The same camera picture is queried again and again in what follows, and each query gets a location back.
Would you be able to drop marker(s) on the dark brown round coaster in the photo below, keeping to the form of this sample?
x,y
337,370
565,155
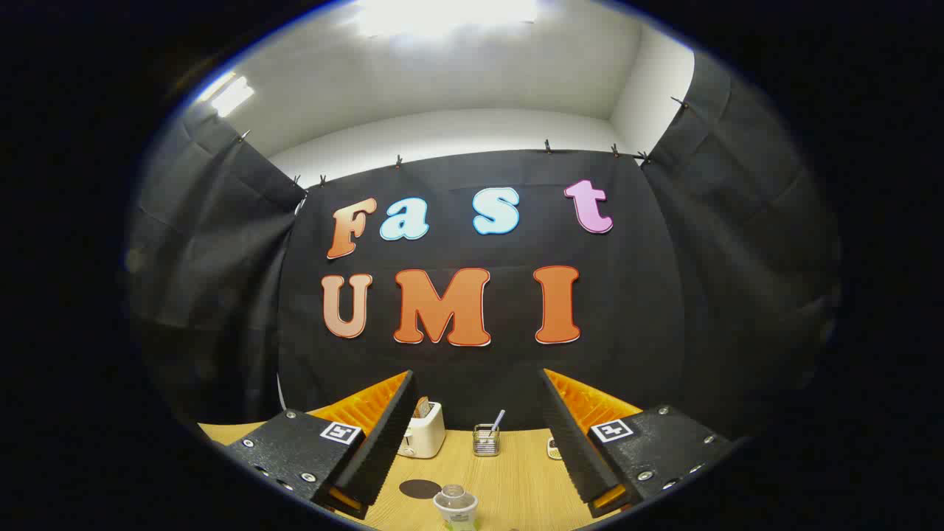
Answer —
x,y
420,489

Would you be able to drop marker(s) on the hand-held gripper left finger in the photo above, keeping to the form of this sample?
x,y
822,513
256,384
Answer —
x,y
383,450

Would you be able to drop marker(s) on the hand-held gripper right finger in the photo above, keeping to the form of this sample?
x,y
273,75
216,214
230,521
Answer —
x,y
571,442

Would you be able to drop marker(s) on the clear plastic juice bottle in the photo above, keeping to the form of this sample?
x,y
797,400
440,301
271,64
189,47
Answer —
x,y
456,505

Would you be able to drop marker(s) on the black backdrop cloth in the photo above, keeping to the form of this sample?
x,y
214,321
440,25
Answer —
x,y
457,376

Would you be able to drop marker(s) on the cream toaster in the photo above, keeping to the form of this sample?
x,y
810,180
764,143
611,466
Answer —
x,y
424,439

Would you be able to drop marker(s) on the white divided dish with grains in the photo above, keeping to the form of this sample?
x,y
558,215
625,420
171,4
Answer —
x,y
553,448

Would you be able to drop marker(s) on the ceiling light panel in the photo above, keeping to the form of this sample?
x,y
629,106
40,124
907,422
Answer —
x,y
230,96

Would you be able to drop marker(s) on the brown bread slice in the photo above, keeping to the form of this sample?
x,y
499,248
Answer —
x,y
422,407

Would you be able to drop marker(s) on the wooden table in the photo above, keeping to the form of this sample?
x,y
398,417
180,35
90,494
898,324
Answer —
x,y
516,487

